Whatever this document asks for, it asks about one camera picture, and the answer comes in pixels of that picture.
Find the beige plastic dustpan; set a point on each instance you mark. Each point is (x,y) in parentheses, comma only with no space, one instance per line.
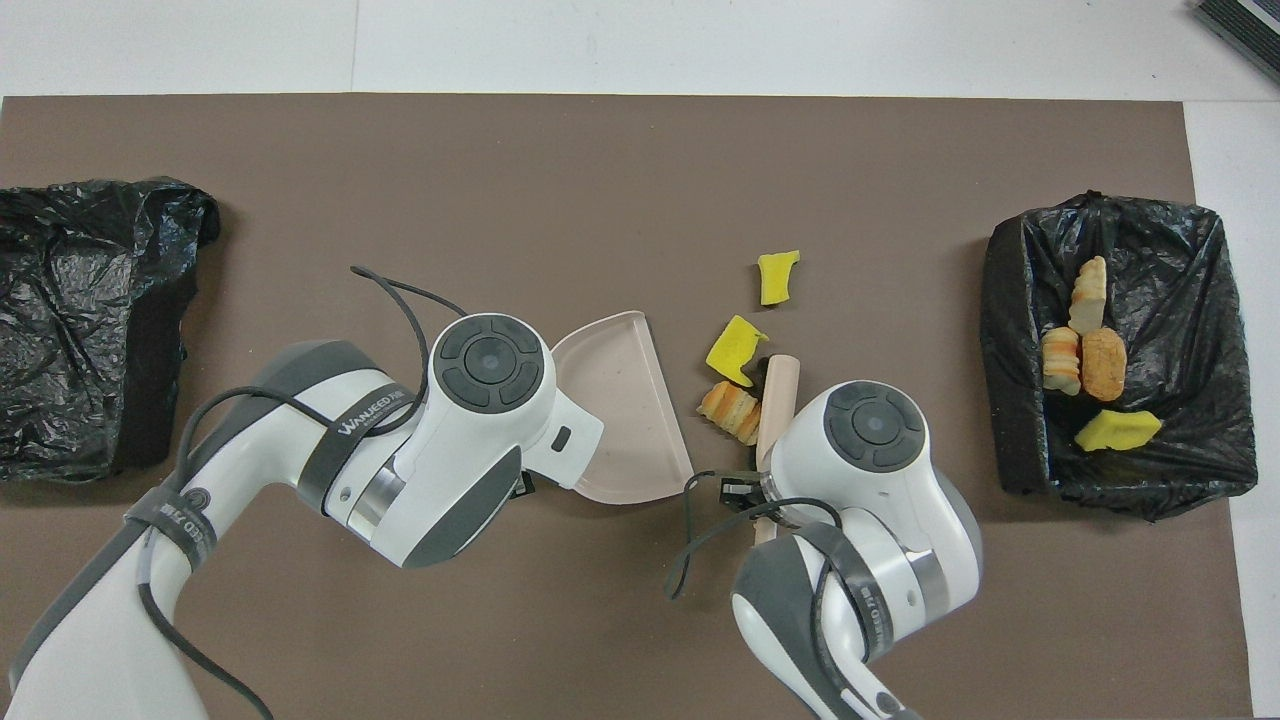
(625,400)

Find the brown table mat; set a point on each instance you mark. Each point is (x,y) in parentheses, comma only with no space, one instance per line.
(400,200)

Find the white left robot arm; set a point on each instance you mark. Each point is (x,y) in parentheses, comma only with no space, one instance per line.
(470,430)

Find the yellow sponge piece green backing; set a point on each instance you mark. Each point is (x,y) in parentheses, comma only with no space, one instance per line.
(1118,430)

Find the dark grey ribbed object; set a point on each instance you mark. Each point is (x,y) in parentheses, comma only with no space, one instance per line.
(1245,25)

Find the black bag lined bin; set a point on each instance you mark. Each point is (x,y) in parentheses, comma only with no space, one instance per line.
(1180,320)
(70,320)

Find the small yellow sponge piece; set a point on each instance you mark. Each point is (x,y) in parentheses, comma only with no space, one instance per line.
(777,280)

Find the orange striped croissant piece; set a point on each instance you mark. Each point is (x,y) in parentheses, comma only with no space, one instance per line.
(730,408)

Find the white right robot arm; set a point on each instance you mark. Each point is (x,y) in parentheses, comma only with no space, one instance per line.
(880,470)

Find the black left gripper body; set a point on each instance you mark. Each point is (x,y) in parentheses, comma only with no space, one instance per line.
(522,485)

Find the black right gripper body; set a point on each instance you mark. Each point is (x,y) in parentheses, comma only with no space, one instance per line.
(745,492)

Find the notched yellow sponge piece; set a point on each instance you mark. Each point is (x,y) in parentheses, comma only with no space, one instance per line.
(732,350)

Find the beige hand brush black bristles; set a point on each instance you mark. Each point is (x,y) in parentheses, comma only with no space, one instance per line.
(778,395)

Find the brown bread bun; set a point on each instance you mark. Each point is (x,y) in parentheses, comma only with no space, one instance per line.
(1103,365)

